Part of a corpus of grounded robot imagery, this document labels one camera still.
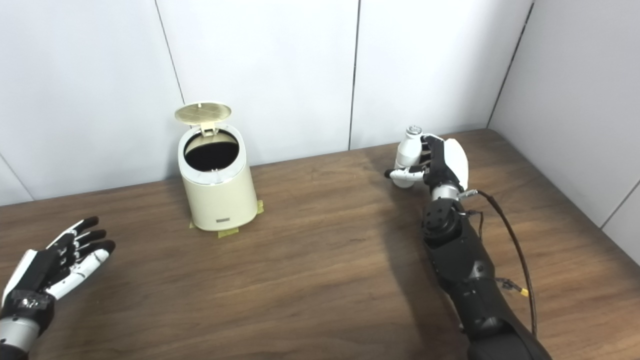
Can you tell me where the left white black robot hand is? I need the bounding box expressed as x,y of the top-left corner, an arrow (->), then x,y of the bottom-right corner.
1,216 -> 116,321

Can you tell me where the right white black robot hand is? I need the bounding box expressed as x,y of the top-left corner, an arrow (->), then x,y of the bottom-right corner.
384,134 -> 470,193

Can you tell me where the small white plastic bottle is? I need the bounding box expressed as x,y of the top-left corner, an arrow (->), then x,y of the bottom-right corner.
393,125 -> 425,189

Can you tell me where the round cream bin lid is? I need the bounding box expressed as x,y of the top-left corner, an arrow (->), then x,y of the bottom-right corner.
174,102 -> 233,138

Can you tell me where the cream-colored trash bin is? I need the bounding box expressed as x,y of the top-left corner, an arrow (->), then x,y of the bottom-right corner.
177,122 -> 259,232

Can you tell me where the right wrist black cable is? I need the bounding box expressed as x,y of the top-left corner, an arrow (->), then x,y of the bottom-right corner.
460,189 -> 538,338

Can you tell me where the thin wire with yellow connector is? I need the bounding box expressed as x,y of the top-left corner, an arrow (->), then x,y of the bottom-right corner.
495,277 -> 529,297

